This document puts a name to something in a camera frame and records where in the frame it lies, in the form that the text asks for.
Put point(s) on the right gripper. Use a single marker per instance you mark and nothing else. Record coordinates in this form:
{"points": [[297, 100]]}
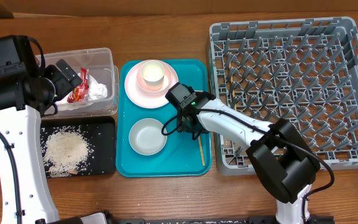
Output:
{"points": [[184, 127]]}

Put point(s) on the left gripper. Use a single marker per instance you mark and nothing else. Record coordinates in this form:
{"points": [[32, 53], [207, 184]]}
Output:
{"points": [[66, 86]]}

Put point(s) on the red snack wrapper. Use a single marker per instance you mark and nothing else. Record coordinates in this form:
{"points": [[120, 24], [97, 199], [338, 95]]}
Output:
{"points": [[80, 93]]}

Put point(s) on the wooden chopstick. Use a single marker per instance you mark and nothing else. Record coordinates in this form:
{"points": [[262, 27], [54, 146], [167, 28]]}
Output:
{"points": [[233, 97], [201, 151]]}

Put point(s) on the white napkin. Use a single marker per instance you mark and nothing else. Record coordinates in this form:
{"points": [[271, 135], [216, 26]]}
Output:
{"points": [[97, 91]]}

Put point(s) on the grey bowl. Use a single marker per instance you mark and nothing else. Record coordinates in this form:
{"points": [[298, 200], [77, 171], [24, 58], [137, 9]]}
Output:
{"points": [[146, 138]]}

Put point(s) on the pink bowl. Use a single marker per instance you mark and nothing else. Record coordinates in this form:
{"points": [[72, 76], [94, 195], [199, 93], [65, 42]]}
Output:
{"points": [[153, 89]]}

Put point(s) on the pink plate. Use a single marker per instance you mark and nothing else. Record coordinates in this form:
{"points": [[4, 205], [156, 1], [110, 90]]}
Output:
{"points": [[145, 99]]}

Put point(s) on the cream paper cup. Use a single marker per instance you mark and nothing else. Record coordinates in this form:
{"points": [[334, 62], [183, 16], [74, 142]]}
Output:
{"points": [[152, 72]]}

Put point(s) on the white rice pile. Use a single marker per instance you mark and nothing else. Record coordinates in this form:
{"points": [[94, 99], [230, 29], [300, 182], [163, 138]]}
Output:
{"points": [[65, 150]]}

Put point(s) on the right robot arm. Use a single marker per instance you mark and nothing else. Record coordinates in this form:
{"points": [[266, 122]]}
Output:
{"points": [[280, 157]]}

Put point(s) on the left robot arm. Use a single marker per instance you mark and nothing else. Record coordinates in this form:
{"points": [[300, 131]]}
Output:
{"points": [[25, 96]]}

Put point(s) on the grey dishwasher rack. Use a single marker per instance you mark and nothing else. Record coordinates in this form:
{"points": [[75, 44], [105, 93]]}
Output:
{"points": [[302, 70]]}

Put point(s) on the clear plastic bin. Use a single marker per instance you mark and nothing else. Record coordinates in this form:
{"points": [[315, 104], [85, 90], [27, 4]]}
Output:
{"points": [[100, 64]]}

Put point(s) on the black plastic tray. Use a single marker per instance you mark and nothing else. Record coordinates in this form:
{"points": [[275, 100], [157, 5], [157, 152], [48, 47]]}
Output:
{"points": [[102, 135]]}

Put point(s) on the cardboard box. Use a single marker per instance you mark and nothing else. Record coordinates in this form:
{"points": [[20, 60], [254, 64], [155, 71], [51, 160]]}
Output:
{"points": [[90, 8]]}

